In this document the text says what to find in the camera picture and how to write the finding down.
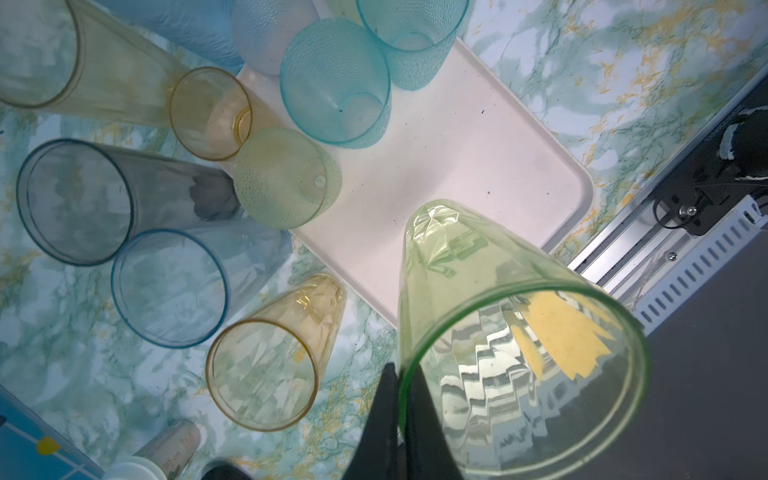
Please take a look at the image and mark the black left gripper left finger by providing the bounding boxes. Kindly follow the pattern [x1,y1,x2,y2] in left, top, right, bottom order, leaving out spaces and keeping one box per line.
[343,362,398,480]

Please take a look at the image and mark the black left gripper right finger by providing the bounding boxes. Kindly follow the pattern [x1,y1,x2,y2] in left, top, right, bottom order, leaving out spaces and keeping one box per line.
[403,367,463,479]

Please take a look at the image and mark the green glass column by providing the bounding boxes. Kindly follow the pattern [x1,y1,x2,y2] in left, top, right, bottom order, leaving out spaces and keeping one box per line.
[398,199,650,479]

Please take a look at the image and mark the yellow glass column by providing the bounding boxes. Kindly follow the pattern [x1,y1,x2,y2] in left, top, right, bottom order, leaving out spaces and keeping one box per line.
[205,273,347,432]

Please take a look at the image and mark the grey-blue glass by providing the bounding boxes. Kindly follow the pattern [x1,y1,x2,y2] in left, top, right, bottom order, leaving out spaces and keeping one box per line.
[111,218,292,349]

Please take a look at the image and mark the pale green glass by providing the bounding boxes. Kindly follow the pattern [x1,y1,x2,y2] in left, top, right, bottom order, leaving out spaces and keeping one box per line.
[234,128,342,230]

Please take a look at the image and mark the tall teal glass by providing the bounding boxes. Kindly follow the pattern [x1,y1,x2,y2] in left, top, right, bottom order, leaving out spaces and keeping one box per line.
[279,18,392,149]

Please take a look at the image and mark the small amber glass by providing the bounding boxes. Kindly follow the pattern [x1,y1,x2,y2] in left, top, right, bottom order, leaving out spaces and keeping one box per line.
[169,67,283,162]

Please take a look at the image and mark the tall green-teal glass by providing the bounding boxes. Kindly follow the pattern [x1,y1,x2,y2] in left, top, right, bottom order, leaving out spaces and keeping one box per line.
[356,0,470,91]

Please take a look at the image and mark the small clear glass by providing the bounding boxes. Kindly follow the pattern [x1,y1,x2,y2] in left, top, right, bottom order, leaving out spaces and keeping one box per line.
[231,0,319,76]

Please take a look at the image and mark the tall blue glass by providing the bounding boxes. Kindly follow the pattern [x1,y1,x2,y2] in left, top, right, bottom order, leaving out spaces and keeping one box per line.
[99,0,245,73]

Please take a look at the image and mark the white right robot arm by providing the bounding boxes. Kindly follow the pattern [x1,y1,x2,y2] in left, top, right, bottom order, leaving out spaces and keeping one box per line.
[717,105,767,181]

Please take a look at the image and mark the pale pink rectangular tray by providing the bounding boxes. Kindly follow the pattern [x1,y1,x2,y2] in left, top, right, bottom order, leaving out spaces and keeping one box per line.
[236,35,596,330]

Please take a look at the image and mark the white tape roll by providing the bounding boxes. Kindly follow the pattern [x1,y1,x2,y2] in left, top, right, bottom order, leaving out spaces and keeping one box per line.
[102,420,201,480]

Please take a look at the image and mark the grey glass rear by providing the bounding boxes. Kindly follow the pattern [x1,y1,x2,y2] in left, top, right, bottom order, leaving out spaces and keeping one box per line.
[16,139,242,266]

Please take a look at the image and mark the tall amber glass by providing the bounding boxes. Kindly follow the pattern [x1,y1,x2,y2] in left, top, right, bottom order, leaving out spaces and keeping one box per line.
[1,1,186,128]

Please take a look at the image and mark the aluminium front rail frame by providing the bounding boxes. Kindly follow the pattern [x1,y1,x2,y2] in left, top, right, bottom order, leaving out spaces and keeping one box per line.
[569,69,767,335]

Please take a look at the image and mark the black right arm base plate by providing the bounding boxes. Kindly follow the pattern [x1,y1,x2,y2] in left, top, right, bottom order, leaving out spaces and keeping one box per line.
[652,79,767,236]

